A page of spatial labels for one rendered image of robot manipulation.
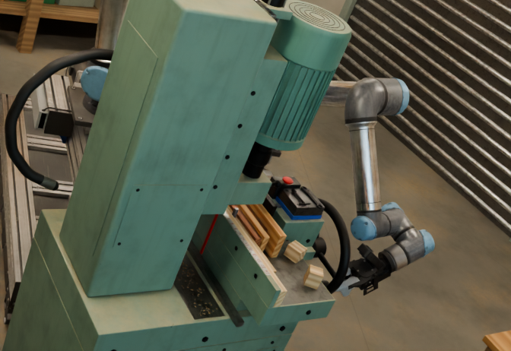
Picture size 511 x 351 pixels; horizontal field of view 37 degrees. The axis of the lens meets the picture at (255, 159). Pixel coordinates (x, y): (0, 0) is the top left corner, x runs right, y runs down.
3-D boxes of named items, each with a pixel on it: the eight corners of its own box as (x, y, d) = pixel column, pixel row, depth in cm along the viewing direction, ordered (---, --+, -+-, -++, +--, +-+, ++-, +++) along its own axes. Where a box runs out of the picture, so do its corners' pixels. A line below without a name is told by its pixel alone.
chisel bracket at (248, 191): (261, 209, 195) (273, 182, 191) (214, 210, 187) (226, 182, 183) (247, 191, 200) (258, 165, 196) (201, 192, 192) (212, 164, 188)
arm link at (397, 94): (261, 73, 268) (386, 77, 229) (290, 73, 278) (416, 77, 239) (260, 107, 270) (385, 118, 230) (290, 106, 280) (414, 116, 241)
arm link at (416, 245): (417, 233, 242) (433, 254, 238) (388, 248, 239) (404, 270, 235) (423, 222, 235) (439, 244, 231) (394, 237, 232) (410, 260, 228)
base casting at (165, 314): (293, 335, 201) (306, 309, 197) (88, 365, 168) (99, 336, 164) (219, 227, 232) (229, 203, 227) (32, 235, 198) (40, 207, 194)
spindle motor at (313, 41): (315, 153, 184) (368, 39, 170) (255, 152, 174) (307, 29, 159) (278, 115, 196) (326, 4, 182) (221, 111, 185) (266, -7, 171)
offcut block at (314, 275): (316, 281, 192) (323, 268, 190) (316, 289, 189) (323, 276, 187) (303, 276, 191) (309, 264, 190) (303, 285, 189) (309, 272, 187)
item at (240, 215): (255, 252, 193) (261, 238, 191) (249, 253, 192) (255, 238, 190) (220, 203, 207) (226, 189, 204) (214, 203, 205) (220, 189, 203)
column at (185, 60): (172, 292, 185) (280, 23, 152) (86, 300, 172) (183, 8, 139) (138, 232, 200) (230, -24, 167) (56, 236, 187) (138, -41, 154)
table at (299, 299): (355, 314, 196) (365, 297, 194) (259, 327, 178) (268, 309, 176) (245, 175, 237) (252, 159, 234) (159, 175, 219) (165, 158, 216)
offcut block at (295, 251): (283, 254, 197) (287, 244, 195) (290, 249, 200) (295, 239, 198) (295, 264, 195) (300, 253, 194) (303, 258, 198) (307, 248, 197)
